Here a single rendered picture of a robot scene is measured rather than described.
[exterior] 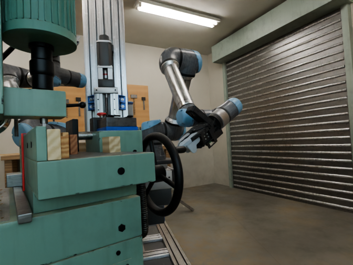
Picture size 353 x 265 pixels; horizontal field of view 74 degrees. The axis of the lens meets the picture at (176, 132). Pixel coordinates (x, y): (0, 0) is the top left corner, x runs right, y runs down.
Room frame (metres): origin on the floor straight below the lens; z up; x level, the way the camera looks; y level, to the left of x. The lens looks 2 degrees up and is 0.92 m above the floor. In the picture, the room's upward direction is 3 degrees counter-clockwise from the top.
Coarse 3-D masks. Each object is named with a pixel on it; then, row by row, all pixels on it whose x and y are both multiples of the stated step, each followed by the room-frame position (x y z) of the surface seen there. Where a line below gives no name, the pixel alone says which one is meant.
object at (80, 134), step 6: (72, 120) 0.63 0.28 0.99; (66, 126) 0.69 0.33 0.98; (72, 126) 0.63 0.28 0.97; (72, 132) 0.63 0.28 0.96; (78, 132) 0.67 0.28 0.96; (84, 132) 0.68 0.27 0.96; (90, 132) 0.69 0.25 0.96; (78, 138) 0.64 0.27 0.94; (84, 138) 0.68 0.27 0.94; (90, 138) 0.69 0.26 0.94; (78, 144) 0.64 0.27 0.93; (78, 150) 0.64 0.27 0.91
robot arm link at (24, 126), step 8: (8, 64) 1.23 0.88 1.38; (8, 72) 1.19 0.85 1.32; (16, 72) 1.24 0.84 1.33; (8, 80) 1.18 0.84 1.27; (16, 80) 1.21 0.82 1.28; (24, 120) 1.08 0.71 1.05; (32, 120) 1.10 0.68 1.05; (24, 128) 1.05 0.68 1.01; (32, 128) 1.06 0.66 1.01; (48, 128) 1.14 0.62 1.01; (16, 144) 1.08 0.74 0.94
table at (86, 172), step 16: (32, 160) 0.43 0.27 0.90; (48, 160) 0.37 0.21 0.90; (64, 160) 0.38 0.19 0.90; (80, 160) 0.40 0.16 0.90; (96, 160) 0.41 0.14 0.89; (112, 160) 0.43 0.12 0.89; (128, 160) 0.45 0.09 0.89; (144, 160) 0.47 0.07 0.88; (32, 176) 0.43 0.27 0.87; (48, 176) 0.37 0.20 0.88; (64, 176) 0.38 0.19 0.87; (80, 176) 0.40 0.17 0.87; (96, 176) 0.41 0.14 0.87; (112, 176) 0.43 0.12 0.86; (128, 176) 0.45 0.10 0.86; (144, 176) 0.47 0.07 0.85; (48, 192) 0.37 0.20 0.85; (64, 192) 0.38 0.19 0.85; (80, 192) 0.40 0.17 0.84
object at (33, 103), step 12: (12, 96) 0.55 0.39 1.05; (24, 96) 0.57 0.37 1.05; (36, 96) 0.58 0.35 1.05; (48, 96) 0.60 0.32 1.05; (60, 96) 0.61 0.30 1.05; (12, 108) 0.55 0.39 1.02; (24, 108) 0.57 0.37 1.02; (36, 108) 0.58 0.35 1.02; (48, 108) 0.60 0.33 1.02; (60, 108) 0.61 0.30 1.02
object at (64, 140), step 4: (60, 136) 0.42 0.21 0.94; (64, 136) 0.42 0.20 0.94; (68, 136) 0.42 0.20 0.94; (64, 140) 0.42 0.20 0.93; (68, 140) 0.42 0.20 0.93; (64, 144) 0.42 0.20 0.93; (68, 144) 0.42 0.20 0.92; (64, 148) 0.42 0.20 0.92; (68, 148) 0.42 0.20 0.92; (64, 152) 0.42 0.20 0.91; (68, 152) 0.42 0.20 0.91; (64, 156) 0.42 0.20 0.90; (68, 156) 0.42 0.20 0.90
